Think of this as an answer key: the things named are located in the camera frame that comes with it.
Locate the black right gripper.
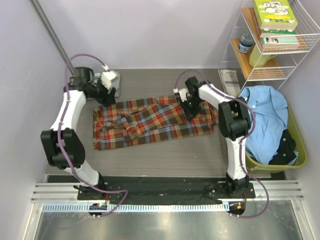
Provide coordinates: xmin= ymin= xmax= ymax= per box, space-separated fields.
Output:
xmin=180 ymin=96 xmax=203 ymax=121

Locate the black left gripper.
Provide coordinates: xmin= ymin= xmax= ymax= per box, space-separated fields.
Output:
xmin=89 ymin=76 xmax=118 ymax=107

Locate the red brown plaid shirt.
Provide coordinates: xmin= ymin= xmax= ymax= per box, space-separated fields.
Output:
xmin=92 ymin=95 xmax=218 ymax=151

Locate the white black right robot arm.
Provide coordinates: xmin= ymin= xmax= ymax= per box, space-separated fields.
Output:
xmin=173 ymin=76 xmax=251 ymax=198

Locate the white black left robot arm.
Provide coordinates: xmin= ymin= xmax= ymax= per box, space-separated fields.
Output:
xmin=40 ymin=65 xmax=119 ymax=200

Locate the folded grey shirt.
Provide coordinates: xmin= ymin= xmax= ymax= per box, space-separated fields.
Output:
xmin=90 ymin=71 xmax=121 ymax=98

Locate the clear plastic bag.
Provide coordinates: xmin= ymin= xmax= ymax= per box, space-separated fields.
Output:
xmin=218 ymin=69 xmax=241 ymax=97

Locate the light blue shirt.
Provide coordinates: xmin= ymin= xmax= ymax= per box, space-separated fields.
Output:
xmin=239 ymin=85 xmax=288 ymax=165

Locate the yellow green cloth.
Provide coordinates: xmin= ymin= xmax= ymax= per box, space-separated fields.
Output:
xmin=249 ymin=45 xmax=277 ymax=68

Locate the green laundry basket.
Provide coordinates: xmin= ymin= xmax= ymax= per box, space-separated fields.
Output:
xmin=234 ymin=92 xmax=307 ymax=174

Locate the blue white jar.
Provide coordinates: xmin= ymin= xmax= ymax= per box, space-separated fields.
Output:
xmin=237 ymin=33 xmax=255 ymax=54

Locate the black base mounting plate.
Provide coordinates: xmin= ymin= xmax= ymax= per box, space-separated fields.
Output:
xmin=47 ymin=175 xmax=256 ymax=205

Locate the black garment in basket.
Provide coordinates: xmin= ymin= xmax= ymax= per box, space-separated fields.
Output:
xmin=268 ymin=129 xmax=299 ymax=166

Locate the green top book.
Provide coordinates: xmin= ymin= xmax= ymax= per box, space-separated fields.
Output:
xmin=251 ymin=0 xmax=298 ymax=31

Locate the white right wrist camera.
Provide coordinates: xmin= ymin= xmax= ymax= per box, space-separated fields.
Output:
xmin=173 ymin=88 xmax=190 ymax=102

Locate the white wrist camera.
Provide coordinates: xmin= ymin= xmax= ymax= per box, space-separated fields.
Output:
xmin=100 ymin=65 xmax=119 ymax=90
xmin=173 ymin=88 xmax=190 ymax=102

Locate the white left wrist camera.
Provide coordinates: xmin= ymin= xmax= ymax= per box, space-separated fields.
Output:
xmin=100 ymin=65 xmax=119 ymax=90

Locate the white wire shelf rack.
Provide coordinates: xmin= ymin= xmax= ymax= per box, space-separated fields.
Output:
xmin=219 ymin=0 xmax=320 ymax=90

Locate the grey wall corner strip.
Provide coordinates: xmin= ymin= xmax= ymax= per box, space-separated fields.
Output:
xmin=29 ymin=0 xmax=75 ymax=75

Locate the white slotted cable duct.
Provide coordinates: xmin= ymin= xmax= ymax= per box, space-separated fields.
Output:
xmin=42 ymin=202 xmax=230 ymax=214

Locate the aluminium frame rail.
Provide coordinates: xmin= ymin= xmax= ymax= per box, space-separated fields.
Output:
xmin=31 ymin=179 xmax=304 ymax=206

